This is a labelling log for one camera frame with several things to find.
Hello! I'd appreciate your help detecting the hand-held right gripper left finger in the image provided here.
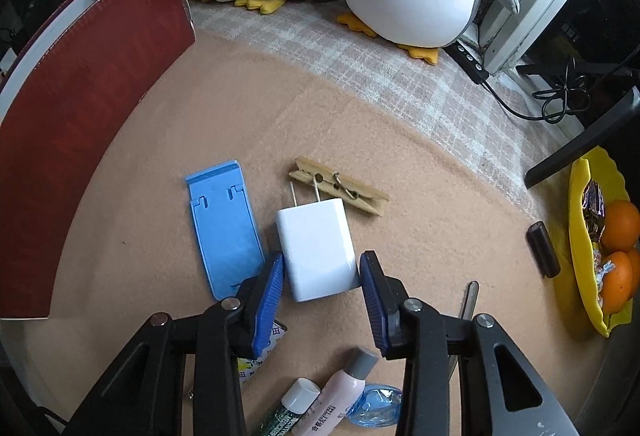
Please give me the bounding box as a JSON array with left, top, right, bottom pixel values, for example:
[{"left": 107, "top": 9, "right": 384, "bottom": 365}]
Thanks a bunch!
[{"left": 60, "top": 252, "right": 286, "bottom": 436}]

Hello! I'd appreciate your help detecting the black cable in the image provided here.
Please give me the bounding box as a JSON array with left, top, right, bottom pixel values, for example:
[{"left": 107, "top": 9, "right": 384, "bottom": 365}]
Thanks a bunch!
[{"left": 480, "top": 56, "right": 640, "bottom": 123}]

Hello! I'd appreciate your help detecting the black chair leg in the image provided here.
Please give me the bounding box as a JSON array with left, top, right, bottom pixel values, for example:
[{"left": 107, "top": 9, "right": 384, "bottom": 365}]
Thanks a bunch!
[{"left": 525, "top": 86, "right": 640, "bottom": 189}]

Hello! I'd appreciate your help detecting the white wall charger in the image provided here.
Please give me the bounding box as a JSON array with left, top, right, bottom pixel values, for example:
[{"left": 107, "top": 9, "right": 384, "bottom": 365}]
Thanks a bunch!
[{"left": 276, "top": 181, "right": 362, "bottom": 303}]

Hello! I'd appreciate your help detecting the beige plaid blanket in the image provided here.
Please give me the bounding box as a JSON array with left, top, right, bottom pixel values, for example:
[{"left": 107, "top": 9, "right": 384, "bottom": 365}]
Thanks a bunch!
[{"left": 0, "top": 0, "right": 608, "bottom": 436}]

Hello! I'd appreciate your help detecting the orange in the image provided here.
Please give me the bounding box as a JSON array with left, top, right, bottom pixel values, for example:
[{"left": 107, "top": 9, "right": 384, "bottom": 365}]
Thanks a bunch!
[
  {"left": 600, "top": 200, "right": 640, "bottom": 253},
  {"left": 600, "top": 251, "right": 637, "bottom": 314}
]

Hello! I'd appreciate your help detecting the wooden clothespin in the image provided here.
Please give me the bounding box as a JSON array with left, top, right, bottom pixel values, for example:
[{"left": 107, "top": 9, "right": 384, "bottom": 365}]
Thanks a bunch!
[{"left": 288, "top": 157, "right": 390, "bottom": 218}]

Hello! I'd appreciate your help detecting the black cylinder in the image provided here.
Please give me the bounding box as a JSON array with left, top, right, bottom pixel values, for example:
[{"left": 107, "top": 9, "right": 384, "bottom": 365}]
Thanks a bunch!
[{"left": 526, "top": 221, "right": 561, "bottom": 279}]

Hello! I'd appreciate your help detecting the black inline controller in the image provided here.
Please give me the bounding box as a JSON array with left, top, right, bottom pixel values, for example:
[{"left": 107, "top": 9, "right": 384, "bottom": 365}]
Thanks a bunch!
[{"left": 445, "top": 38, "right": 490, "bottom": 84}]

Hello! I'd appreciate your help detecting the blue phone stand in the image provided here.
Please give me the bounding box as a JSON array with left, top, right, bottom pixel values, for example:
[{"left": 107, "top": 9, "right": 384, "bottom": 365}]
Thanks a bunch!
[{"left": 185, "top": 159, "right": 266, "bottom": 302}]

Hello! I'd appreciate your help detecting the clear blue bottle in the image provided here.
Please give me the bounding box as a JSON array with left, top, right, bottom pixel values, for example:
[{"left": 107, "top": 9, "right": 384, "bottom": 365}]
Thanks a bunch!
[{"left": 345, "top": 382, "right": 402, "bottom": 428}]

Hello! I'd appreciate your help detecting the grey metal spoon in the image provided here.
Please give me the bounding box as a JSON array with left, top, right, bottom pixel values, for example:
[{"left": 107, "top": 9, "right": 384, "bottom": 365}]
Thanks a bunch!
[{"left": 447, "top": 281, "right": 480, "bottom": 384}]

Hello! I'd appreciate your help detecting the patterned small packet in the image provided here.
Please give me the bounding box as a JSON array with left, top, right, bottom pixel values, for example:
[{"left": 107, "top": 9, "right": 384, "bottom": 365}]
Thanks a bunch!
[{"left": 239, "top": 320, "right": 288, "bottom": 384}]

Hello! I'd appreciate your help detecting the yellow plate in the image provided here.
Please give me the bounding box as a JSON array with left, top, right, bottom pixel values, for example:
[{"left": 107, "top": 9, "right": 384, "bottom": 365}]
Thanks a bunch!
[{"left": 567, "top": 147, "right": 633, "bottom": 338}]

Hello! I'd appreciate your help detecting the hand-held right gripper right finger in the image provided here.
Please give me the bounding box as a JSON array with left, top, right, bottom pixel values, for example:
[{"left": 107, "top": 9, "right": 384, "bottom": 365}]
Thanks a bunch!
[{"left": 359, "top": 250, "right": 581, "bottom": 436}]

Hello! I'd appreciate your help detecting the green tube white cap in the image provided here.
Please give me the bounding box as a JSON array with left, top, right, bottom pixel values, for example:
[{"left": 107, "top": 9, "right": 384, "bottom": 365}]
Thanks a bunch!
[{"left": 250, "top": 378, "right": 321, "bottom": 436}]

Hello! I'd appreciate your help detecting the pink tube grey cap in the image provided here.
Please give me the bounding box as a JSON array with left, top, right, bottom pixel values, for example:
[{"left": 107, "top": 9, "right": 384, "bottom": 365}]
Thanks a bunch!
[{"left": 290, "top": 347, "right": 381, "bottom": 436}]

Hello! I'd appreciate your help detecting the purple wrapped candy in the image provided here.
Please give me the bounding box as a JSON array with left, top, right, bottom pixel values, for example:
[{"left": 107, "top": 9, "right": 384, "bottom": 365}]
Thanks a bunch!
[{"left": 582, "top": 180, "right": 607, "bottom": 242}]

